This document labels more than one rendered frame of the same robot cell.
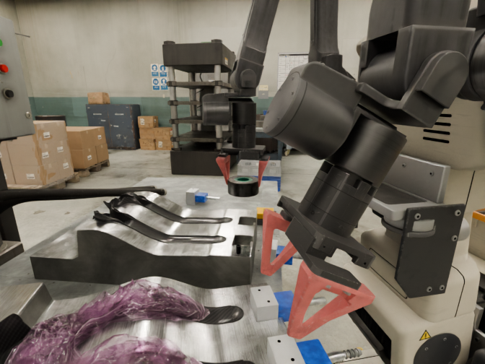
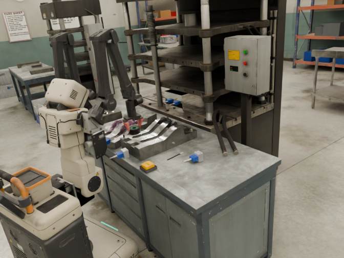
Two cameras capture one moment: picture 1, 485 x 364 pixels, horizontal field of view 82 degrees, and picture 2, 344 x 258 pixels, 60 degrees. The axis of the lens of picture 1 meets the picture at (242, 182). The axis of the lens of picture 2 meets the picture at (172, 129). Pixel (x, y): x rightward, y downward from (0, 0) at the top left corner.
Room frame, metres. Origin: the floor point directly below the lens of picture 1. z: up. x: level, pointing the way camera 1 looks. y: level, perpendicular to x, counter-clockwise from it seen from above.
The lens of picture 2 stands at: (2.20, -1.01, 1.71)
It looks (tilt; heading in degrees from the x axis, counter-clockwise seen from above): 22 degrees down; 139
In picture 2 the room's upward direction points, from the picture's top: 6 degrees counter-clockwise
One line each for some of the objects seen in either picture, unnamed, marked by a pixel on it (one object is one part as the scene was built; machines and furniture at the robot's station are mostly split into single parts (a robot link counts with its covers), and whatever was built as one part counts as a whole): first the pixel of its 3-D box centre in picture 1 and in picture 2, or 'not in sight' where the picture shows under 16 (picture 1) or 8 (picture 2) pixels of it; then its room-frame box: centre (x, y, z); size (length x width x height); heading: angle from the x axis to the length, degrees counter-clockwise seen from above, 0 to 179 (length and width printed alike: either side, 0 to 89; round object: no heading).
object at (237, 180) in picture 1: (243, 185); (134, 130); (0.68, 0.00, 0.99); 0.08 x 0.08 x 0.04
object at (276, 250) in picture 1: (288, 255); (118, 155); (0.61, -0.11, 0.83); 0.13 x 0.05 x 0.05; 79
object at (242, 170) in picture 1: (259, 167); not in sight; (3.83, -0.25, 0.28); 0.61 x 0.41 x 0.15; 81
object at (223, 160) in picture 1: (232, 167); (136, 122); (0.68, 0.02, 1.04); 0.07 x 0.07 x 0.09; 79
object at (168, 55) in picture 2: not in sight; (194, 61); (0.17, 1.16, 1.20); 1.29 x 0.83 x 0.19; 174
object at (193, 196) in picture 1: (203, 197); (192, 158); (1.04, 0.15, 0.83); 0.13 x 0.05 x 0.05; 76
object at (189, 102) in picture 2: not in sight; (193, 95); (0.20, 1.07, 0.87); 0.50 x 0.27 x 0.17; 84
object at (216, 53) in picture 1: (207, 110); not in sight; (5.25, 0.65, 1.03); 1.54 x 0.94 x 2.06; 171
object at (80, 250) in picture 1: (158, 232); (159, 134); (0.65, 0.22, 0.87); 0.50 x 0.26 x 0.14; 84
